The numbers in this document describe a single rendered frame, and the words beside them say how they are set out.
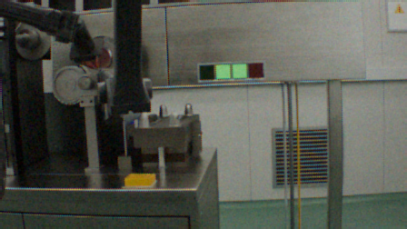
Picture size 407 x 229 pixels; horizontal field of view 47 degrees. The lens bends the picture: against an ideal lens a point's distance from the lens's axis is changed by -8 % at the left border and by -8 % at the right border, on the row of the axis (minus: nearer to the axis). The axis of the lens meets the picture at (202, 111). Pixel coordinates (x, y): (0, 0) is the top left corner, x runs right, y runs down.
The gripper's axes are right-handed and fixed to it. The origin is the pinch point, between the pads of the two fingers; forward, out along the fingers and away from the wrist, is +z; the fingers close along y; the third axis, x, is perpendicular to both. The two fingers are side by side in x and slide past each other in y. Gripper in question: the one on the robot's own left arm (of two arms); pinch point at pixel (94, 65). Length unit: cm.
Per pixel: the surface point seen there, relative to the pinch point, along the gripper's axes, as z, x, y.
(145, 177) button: 1.4, -38.2, 17.7
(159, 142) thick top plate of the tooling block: 15.2, -20.1, 18.1
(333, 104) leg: 56, 13, 80
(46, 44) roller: -1.8, 10.5, -18.0
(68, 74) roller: 4.4, 1.5, -10.8
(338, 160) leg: 69, -6, 81
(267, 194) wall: 284, 70, 53
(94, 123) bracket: 10.2, -14.4, -2.0
